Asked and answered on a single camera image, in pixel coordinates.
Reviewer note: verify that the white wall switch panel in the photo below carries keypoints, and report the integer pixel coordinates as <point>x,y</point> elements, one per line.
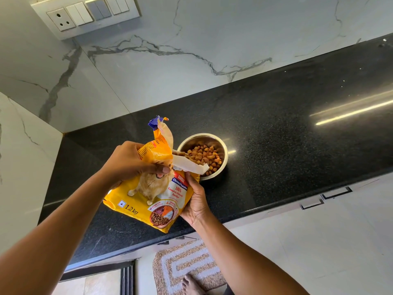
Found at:
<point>83,15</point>

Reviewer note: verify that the person's dark trousers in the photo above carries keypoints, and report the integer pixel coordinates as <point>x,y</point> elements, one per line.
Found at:
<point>228,291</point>

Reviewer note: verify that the person's right hand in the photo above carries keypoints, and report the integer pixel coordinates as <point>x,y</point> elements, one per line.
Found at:
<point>196,208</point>

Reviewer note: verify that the steel food bowl with kibble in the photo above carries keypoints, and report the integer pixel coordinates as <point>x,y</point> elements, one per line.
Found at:
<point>222,150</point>

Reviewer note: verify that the person's right forearm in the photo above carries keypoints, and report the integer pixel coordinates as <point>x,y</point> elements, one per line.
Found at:
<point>245,264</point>

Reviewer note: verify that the black sliding door frame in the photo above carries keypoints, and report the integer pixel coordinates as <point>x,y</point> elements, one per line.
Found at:
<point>127,279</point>

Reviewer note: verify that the person's left hand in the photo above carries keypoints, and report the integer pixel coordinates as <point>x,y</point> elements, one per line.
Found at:
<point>126,162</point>

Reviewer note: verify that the brown white patterned floor mat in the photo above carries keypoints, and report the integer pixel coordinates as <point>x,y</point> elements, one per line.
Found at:
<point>184,258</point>

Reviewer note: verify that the yellow dog food bag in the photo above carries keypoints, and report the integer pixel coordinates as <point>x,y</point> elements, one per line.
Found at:
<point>138,205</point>

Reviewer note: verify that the person's left forearm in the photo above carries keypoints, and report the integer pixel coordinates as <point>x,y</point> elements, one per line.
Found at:
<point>55,242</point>

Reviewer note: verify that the person's right foot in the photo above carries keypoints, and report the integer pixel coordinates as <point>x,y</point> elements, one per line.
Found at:
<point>192,287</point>

